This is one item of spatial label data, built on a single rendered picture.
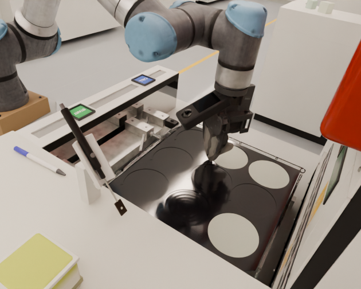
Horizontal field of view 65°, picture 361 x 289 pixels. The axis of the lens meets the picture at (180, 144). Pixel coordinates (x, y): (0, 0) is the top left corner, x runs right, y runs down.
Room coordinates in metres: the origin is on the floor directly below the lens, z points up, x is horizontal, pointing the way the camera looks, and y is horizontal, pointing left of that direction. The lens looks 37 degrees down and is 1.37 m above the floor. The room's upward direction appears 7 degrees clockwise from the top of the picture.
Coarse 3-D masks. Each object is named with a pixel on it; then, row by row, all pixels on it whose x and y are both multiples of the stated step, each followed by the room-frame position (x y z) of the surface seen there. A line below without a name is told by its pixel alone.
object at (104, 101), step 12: (144, 72) 0.90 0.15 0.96; (156, 72) 0.93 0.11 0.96; (168, 72) 0.93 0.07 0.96; (120, 84) 0.80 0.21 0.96; (132, 84) 0.81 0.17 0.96; (156, 84) 0.83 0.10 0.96; (96, 96) 0.70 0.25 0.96; (108, 96) 0.72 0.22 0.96; (120, 96) 0.72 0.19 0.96; (132, 96) 0.73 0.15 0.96; (96, 108) 0.64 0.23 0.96; (108, 108) 0.65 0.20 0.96; (48, 120) 0.56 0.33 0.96; (60, 120) 0.57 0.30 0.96; (84, 120) 0.58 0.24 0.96; (24, 132) 0.50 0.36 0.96; (36, 132) 0.51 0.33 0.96; (48, 132) 0.52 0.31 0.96; (60, 132) 0.52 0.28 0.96; (36, 144) 0.47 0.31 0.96
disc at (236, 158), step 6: (234, 150) 0.61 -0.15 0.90; (240, 150) 0.61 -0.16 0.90; (222, 156) 0.58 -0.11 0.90; (228, 156) 0.58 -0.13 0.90; (234, 156) 0.59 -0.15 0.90; (240, 156) 0.59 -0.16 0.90; (246, 156) 0.59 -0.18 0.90; (216, 162) 0.55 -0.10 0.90; (222, 162) 0.55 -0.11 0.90; (228, 162) 0.56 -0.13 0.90; (234, 162) 0.56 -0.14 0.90; (240, 162) 0.56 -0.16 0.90; (246, 162) 0.57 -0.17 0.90; (228, 168) 0.53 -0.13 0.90; (234, 168) 0.54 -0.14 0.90
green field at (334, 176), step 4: (344, 148) 0.37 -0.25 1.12; (340, 156) 0.36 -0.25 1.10; (336, 160) 0.38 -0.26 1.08; (340, 160) 0.34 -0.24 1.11; (336, 164) 0.35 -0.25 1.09; (336, 168) 0.33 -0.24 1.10; (332, 172) 0.35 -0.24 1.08; (336, 172) 0.31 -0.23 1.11; (332, 176) 0.33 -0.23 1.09; (336, 176) 0.30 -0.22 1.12; (332, 180) 0.31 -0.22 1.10; (332, 184) 0.29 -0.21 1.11; (328, 188) 0.30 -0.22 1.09; (328, 192) 0.29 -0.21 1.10
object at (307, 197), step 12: (324, 156) 0.58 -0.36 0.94; (312, 180) 0.49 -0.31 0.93; (312, 192) 0.44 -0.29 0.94; (300, 204) 0.48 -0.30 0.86; (300, 216) 0.37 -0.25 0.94; (300, 228) 0.34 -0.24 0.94; (288, 240) 0.36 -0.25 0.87; (288, 252) 0.29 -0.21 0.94; (276, 264) 0.32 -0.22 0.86; (276, 276) 0.24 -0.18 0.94; (276, 288) 0.22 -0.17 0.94
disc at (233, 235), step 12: (216, 216) 0.38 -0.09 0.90; (228, 216) 0.38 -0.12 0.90; (240, 216) 0.39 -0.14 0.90; (216, 228) 0.35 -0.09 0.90; (228, 228) 0.35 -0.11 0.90; (240, 228) 0.36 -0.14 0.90; (252, 228) 0.36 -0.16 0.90; (216, 240) 0.32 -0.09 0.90; (228, 240) 0.33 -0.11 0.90; (240, 240) 0.33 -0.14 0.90; (252, 240) 0.33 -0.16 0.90; (228, 252) 0.30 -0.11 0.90; (240, 252) 0.30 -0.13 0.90; (252, 252) 0.31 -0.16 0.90
